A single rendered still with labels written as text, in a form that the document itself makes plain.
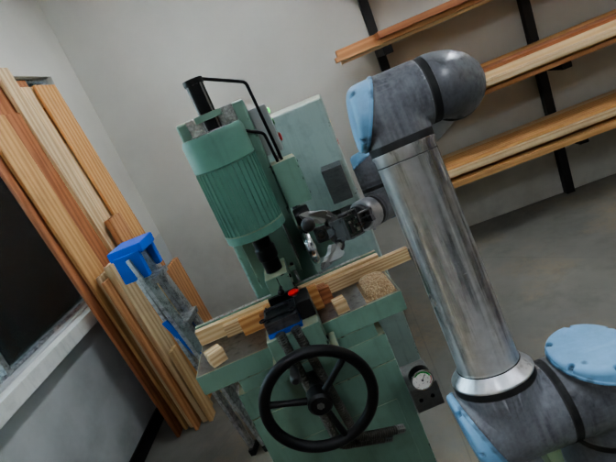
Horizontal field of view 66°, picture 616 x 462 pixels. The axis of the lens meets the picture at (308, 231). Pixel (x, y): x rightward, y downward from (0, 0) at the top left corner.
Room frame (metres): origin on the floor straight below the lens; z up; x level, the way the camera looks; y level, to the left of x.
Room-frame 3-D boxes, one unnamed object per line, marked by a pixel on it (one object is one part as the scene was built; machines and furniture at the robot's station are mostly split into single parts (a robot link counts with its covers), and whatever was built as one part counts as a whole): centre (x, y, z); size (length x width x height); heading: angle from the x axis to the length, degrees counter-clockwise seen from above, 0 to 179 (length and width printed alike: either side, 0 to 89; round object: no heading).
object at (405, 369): (1.17, -0.13, 0.58); 0.12 x 0.08 x 0.08; 0
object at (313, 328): (1.12, 0.13, 0.91); 0.15 x 0.14 x 0.09; 90
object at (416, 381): (1.10, -0.13, 0.65); 0.06 x 0.04 x 0.08; 90
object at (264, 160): (1.60, 0.14, 1.16); 0.22 x 0.22 x 0.72; 0
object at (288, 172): (1.52, -0.02, 1.22); 0.09 x 0.08 x 0.15; 0
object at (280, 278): (1.33, 0.13, 0.99); 0.14 x 0.07 x 0.09; 0
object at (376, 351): (1.43, 0.14, 0.76); 0.57 x 0.45 x 0.09; 0
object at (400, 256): (1.31, 0.05, 0.92); 0.60 x 0.02 x 0.04; 90
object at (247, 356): (1.20, 0.13, 0.87); 0.61 x 0.30 x 0.06; 90
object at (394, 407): (1.43, 0.14, 0.35); 0.58 x 0.45 x 0.71; 0
